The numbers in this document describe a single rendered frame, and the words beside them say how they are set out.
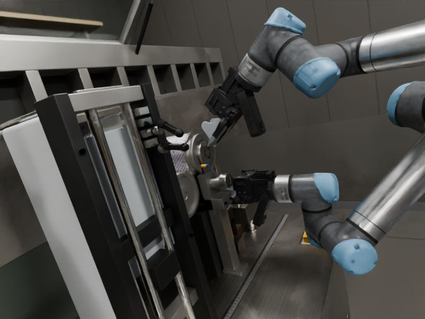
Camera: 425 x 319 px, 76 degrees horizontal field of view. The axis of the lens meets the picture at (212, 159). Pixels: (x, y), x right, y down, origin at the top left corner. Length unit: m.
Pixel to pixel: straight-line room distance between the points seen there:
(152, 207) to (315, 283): 0.48
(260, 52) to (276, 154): 2.47
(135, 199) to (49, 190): 0.24
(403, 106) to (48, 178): 0.82
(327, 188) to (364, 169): 2.21
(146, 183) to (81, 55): 0.63
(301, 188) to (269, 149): 2.34
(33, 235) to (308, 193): 0.70
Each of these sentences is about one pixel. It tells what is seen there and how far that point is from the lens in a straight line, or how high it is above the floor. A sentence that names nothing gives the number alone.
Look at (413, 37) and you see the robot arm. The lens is 0.59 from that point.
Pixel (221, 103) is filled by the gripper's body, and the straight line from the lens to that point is 0.67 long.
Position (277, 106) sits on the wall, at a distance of 2.92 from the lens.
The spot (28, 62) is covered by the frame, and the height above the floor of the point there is 1.60.
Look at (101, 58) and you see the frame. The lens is 1.03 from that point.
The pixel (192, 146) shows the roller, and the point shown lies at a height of 1.28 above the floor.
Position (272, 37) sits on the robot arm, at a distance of 0.61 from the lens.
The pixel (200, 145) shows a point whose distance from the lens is 0.73.
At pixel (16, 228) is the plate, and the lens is 0.83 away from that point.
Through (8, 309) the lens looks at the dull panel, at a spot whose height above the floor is 1.04.
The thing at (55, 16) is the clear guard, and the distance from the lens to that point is 0.95.
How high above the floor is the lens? 1.39
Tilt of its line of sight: 13 degrees down
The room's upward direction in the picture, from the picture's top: 14 degrees counter-clockwise
